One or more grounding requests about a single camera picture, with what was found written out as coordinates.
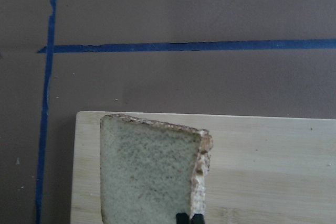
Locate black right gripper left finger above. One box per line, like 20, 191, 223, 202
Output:
175, 212, 190, 224

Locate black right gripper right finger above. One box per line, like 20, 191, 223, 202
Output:
191, 214, 204, 224

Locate bread slice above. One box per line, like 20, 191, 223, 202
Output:
100, 114, 213, 223

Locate bamboo cutting board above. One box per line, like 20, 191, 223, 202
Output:
70, 111, 336, 224

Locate blue tape grid lines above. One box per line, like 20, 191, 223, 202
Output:
41, 0, 335, 223

